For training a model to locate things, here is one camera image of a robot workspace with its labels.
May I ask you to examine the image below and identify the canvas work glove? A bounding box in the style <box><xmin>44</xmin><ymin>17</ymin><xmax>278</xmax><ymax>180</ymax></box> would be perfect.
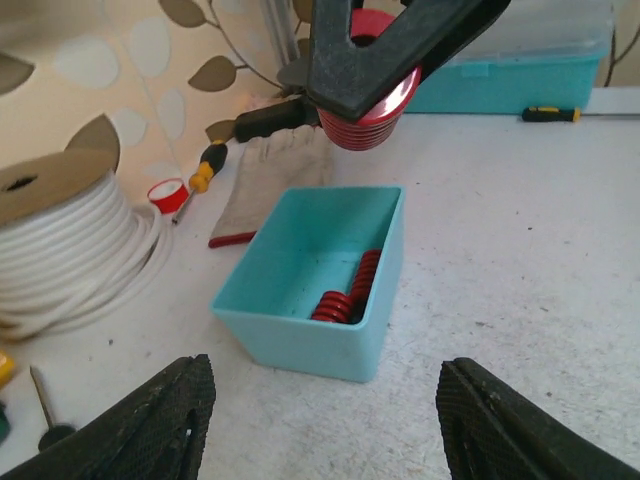
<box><xmin>208</xmin><ymin>125</ymin><xmax>334</xmax><ymax>249</ymax></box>

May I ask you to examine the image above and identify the red large spring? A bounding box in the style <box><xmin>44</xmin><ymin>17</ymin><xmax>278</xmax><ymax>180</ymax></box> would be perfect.
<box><xmin>314</xmin><ymin>8</ymin><xmax>424</xmax><ymax>152</ymax></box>

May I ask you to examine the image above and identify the teal clear toolbox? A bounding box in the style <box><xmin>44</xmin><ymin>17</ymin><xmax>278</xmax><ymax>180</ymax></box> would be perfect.
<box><xmin>406</xmin><ymin>1</ymin><xmax>614</xmax><ymax>114</ymax></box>

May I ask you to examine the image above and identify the yellow black screwdriver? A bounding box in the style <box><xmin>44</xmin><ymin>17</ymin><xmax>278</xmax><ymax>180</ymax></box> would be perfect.
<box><xmin>171</xmin><ymin>140</ymin><xmax>228</xmax><ymax>225</ymax></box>

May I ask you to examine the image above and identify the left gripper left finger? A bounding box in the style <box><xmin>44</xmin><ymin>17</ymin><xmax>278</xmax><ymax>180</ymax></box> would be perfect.
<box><xmin>2</xmin><ymin>354</ymin><xmax>216</xmax><ymax>479</ymax></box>

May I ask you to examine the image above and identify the red white tape roll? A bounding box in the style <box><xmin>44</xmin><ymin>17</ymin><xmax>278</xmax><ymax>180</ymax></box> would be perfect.
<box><xmin>147</xmin><ymin>178</ymin><xmax>189</xmax><ymax>214</ymax></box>

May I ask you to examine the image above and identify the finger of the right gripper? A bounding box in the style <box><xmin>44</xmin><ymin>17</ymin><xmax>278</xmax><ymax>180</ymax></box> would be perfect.
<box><xmin>306</xmin><ymin>0</ymin><xmax>509</xmax><ymax>121</ymax></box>

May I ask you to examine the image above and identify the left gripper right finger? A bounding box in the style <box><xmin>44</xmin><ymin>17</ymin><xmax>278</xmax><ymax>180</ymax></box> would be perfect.
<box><xmin>435</xmin><ymin>358</ymin><xmax>639</xmax><ymax>480</ymax></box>

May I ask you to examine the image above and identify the teal plastic spring tray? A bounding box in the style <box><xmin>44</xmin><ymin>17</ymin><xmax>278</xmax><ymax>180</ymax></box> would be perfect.
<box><xmin>211</xmin><ymin>186</ymin><xmax>405</xmax><ymax>383</ymax></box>

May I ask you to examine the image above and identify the black orange screwdriver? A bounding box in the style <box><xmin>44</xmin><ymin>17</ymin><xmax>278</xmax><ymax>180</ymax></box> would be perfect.
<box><xmin>29</xmin><ymin>365</ymin><xmax>77</xmax><ymax>453</ymax></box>

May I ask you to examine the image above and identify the white cable spool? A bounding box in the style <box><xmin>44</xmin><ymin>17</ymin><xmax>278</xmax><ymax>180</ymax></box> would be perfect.
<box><xmin>0</xmin><ymin>149</ymin><xmax>174</xmax><ymax>344</ymax></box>

